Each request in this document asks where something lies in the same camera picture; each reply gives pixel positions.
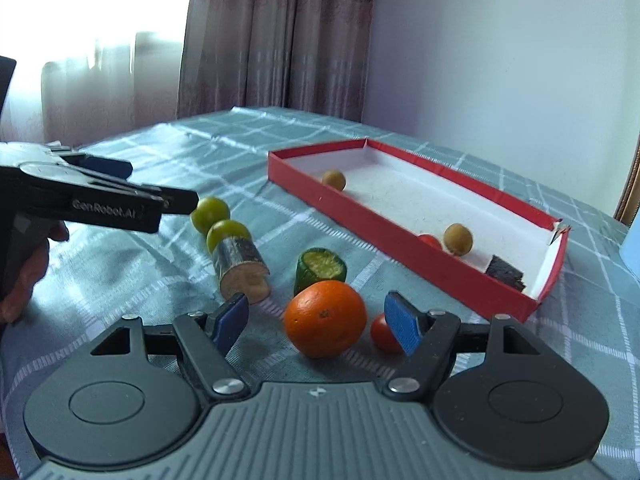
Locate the green tomato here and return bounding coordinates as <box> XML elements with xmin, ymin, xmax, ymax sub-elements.
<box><xmin>206</xmin><ymin>219</ymin><xmax>252</xmax><ymax>254</ymax></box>
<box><xmin>190</xmin><ymin>196</ymin><xmax>230</xmax><ymax>235</ymax></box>

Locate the dark eggplant piece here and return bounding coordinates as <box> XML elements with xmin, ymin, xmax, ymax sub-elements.
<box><xmin>212</xmin><ymin>236</ymin><xmax>271</xmax><ymax>304</ymax></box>

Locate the dark nori rice roll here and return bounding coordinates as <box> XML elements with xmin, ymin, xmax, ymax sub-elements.
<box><xmin>485</xmin><ymin>255</ymin><xmax>526</xmax><ymax>292</ymax></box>

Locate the red cherry tomato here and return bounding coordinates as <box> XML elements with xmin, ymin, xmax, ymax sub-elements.
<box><xmin>419</xmin><ymin>234</ymin><xmax>442</xmax><ymax>250</ymax></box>
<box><xmin>370</xmin><ymin>313</ymin><xmax>404</xmax><ymax>354</ymax></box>

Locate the green cucumber piece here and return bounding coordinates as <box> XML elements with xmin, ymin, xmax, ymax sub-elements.
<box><xmin>294</xmin><ymin>247</ymin><xmax>347</xmax><ymax>295</ymax></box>

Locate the brown longan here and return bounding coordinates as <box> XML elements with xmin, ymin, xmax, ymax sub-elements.
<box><xmin>442</xmin><ymin>223</ymin><xmax>473</xmax><ymax>257</ymax></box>
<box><xmin>321</xmin><ymin>169</ymin><xmax>346</xmax><ymax>192</ymax></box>

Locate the orange tangerine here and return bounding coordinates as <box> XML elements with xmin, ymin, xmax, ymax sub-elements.
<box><xmin>283</xmin><ymin>281</ymin><xmax>368</xmax><ymax>359</ymax></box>

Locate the person's left hand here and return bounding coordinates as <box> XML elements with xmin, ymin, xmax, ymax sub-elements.
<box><xmin>1</xmin><ymin>221</ymin><xmax>70</xmax><ymax>324</ymax></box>

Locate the teal plaid bed sheet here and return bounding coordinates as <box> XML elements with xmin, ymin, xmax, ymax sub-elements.
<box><xmin>1</xmin><ymin>107</ymin><xmax>639</xmax><ymax>479</ymax></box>

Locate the light blue electric kettle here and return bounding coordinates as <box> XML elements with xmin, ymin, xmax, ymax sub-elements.
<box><xmin>620</xmin><ymin>244</ymin><xmax>640</xmax><ymax>278</ymax></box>

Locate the patterned brown curtain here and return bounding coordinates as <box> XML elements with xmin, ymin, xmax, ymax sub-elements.
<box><xmin>177</xmin><ymin>0</ymin><xmax>373</xmax><ymax>122</ymax></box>

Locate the red shallow cardboard box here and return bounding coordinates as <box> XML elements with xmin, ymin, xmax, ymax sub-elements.
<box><xmin>268</xmin><ymin>138</ymin><xmax>568</xmax><ymax>321</ymax></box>

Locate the gold padded headboard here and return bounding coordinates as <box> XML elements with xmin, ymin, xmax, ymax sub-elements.
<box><xmin>614</xmin><ymin>140</ymin><xmax>640</xmax><ymax>226</ymax></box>

